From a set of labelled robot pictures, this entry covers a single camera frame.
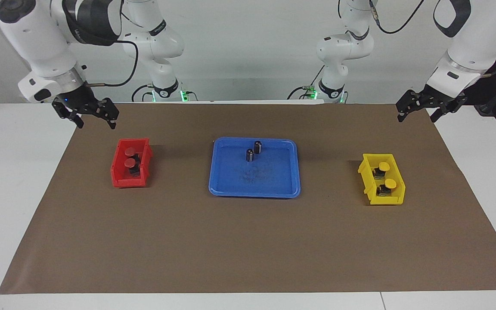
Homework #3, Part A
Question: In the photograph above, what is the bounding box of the black right base cable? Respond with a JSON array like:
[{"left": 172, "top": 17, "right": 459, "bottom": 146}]
[{"left": 132, "top": 84, "right": 155, "bottom": 102}]

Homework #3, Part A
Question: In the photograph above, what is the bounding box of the yellow plastic bin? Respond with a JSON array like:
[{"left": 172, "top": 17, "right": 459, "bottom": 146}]
[{"left": 358, "top": 154, "right": 406, "bottom": 205}]

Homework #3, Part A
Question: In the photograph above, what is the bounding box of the black base cable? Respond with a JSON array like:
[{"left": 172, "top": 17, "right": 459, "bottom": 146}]
[
  {"left": 132, "top": 84, "right": 155, "bottom": 102},
  {"left": 287, "top": 65, "right": 327, "bottom": 100}
]

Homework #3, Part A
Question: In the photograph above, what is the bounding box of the blue plastic tray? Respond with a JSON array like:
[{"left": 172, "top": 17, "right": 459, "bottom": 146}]
[{"left": 208, "top": 137, "right": 301, "bottom": 198}]

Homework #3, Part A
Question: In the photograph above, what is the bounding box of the red plastic bin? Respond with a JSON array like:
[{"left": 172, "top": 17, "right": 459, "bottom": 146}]
[{"left": 110, "top": 138, "right": 153, "bottom": 189}]

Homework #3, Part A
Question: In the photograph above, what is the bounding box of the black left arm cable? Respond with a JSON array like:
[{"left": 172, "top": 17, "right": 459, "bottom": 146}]
[{"left": 369, "top": 0, "right": 426, "bottom": 34}]

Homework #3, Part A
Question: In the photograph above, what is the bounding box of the brown paper table mat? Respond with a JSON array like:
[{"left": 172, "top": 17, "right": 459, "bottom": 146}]
[{"left": 0, "top": 102, "right": 496, "bottom": 295}]

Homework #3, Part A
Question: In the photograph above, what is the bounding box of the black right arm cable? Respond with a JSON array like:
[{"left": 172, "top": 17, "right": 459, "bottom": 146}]
[{"left": 85, "top": 38, "right": 139, "bottom": 88}]

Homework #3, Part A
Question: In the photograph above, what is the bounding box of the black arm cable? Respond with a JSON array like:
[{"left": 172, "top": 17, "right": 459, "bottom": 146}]
[
  {"left": 85, "top": 38, "right": 139, "bottom": 88},
  {"left": 369, "top": 0, "right": 426, "bottom": 34}
]

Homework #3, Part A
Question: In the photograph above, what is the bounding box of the black left base cable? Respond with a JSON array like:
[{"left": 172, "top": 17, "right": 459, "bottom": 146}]
[{"left": 287, "top": 65, "right": 327, "bottom": 100}]

